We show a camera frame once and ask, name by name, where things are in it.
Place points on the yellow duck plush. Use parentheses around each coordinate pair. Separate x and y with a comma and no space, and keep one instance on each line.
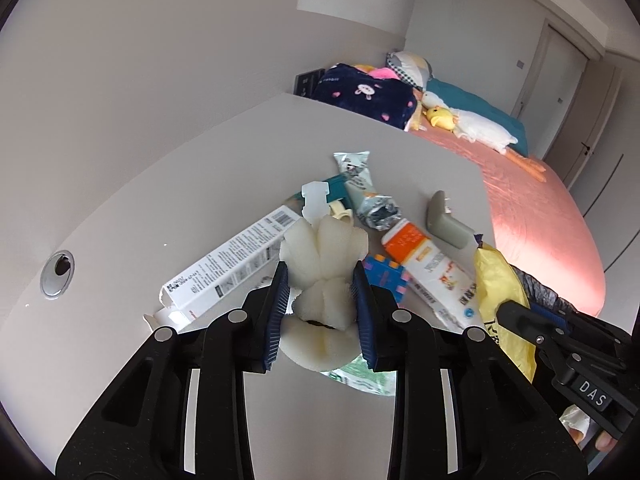
(440,116)

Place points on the person's right hand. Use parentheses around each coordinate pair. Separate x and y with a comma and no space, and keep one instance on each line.
(606,442)

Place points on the yellow cloth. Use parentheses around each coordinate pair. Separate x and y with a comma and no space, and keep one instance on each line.
(362,67)

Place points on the patchwork pillow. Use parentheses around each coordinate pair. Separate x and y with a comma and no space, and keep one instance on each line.
(410,67)

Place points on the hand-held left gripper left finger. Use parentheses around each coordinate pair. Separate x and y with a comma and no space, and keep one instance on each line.
(277,305)

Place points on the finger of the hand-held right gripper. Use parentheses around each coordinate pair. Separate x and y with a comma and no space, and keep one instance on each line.
(550,312)
(520,315)

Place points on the orange and white packet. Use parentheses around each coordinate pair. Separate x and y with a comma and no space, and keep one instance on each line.
(435,270)

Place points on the yellow plastic bag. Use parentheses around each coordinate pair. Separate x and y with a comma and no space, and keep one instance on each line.
(500,290)

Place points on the long white carton box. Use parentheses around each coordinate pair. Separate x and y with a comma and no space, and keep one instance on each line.
(230,265)

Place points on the white goose plush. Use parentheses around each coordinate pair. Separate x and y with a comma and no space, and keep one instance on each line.
(480,127)

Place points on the colourful foam puzzle cube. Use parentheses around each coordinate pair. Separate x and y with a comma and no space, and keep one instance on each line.
(385,272)

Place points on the silver snack wrapper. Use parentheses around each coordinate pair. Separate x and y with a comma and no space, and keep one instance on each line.
(362,185)

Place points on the teal wooden toy holder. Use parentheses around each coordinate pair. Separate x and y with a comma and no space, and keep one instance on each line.
(338,186)

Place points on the teal pillow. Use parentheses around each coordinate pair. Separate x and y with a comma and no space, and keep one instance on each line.
(480,102)

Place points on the grey room door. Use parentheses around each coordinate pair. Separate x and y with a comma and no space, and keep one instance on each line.
(555,70)

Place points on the white foam fruit net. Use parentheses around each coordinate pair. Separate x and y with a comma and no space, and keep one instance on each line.
(325,255)

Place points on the black wall socket panel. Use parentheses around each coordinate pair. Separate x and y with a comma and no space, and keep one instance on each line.
(305,82)

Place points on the yellow spotted plush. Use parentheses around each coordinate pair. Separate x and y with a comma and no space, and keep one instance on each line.
(415,120)

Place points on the bed with pink sheet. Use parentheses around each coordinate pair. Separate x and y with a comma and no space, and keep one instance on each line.
(540,210)

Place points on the pink cloth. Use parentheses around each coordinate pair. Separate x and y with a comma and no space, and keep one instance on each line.
(382,73)

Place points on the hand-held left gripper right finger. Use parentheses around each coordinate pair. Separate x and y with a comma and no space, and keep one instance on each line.
(365,310)

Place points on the grey heathered cloth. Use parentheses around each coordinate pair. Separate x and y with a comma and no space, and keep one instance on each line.
(540,285)

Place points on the grey wardrobe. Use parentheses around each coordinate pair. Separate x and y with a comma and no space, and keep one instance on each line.
(595,125)

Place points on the navy printed fleece blanket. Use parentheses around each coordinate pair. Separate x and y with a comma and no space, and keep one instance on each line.
(360,92)

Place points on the grey plastic hook piece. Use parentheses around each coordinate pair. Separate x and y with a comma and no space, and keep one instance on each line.
(445,225)

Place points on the green printed wrapper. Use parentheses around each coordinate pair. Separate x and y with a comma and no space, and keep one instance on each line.
(360,377)

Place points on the white plastic tab piece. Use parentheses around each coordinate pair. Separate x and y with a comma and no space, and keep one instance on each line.
(315,200)

